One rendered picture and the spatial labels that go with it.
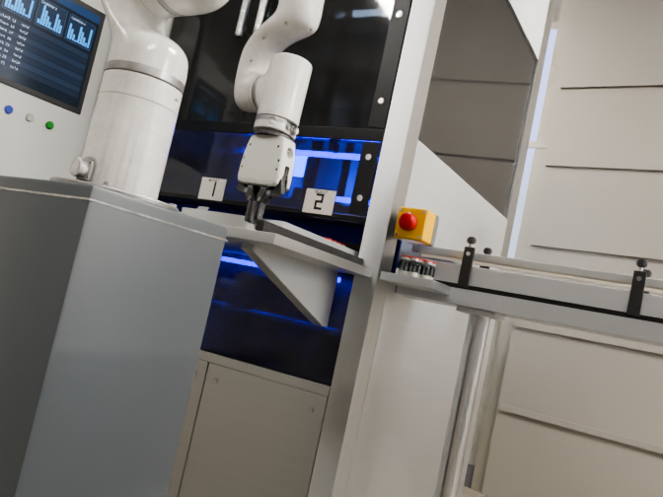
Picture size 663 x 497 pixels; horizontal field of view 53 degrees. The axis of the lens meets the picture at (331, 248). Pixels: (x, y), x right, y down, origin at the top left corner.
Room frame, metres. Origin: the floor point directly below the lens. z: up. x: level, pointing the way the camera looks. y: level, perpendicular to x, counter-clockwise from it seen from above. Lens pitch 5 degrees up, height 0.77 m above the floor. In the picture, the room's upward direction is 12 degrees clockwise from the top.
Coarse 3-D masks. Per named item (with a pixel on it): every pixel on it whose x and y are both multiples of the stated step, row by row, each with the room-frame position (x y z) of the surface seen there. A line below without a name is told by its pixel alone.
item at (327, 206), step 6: (306, 192) 1.60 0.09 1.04; (312, 192) 1.59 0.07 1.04; (318, 192) 1.59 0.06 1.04; (324, 192) 1.58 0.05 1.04; (330, 192) 1.57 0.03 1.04; (306, 198) 1.60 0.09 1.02; (312, 198) 1.59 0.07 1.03; (318, 198) 1.58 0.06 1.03; (324, 198) 1.58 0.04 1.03; (330, 198) 1.57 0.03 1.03; (306, 204) 1.60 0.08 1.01; (312, 204) 1.59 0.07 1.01; (318, 204) 1.58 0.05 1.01; (324, 204) 1.57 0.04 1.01; (330, 204) 1.57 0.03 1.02; (306, 210) 1.60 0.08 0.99; (312, 210) 1.59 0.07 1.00; (318, 210) 1.58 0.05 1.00; (324, 210) 1.57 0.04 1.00; (330, 210) 1.56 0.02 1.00
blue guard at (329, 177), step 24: (192, 144) 1.81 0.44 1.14; (216, 144) 1.77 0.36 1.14; (240, 144) 1.73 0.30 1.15; (312, 144) 1.61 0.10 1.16; (336, 144) 1.58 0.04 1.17; (360, 144) 1.54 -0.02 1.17; (168, 168) 1.85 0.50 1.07; (192, 168) 1.80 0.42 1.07; (216, 168) 1.76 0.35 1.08; (312, 168) 1.60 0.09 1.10; (336, 168) 1.57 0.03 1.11; (192, 192) 1.79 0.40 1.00; (240, 192) 1.71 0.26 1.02; (288, 192) 1.63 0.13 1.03; (336, 192) 1.56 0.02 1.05; (360, 216) 1.53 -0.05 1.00
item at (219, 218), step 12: (192, 216) 1.36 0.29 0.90; (204, 216) 1.34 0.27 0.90; (216, 216) 1.33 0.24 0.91; (228, 216) 1.31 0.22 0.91; (240, 216) 1.30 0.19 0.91; (252, 228) 1.28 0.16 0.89; (288, 228) 1.26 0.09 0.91; (300, 228) 1.30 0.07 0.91; (324, 240) 1.38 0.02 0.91; (348, 252) 1.49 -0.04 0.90
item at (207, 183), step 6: (204, 180) 1.77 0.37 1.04; (210, 180) 1.76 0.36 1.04; (216, 180) 1.75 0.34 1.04; (222, 180) 1.74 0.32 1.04; (204, 186) 1.77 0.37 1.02; (210, 186) 1.76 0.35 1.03; (216, 186) 1.75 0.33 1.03; (222, 186) 1.74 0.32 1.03; (204, 192) 1.77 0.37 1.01; (210, 192) 1.75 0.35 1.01; (216, 192) 1.74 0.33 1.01; (222, 192) 1.73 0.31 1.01; (204, 198) 1.76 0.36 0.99; (210, 198) 1.75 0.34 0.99; (216, 198) 1.74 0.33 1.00; (222, 198) 1.73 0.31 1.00
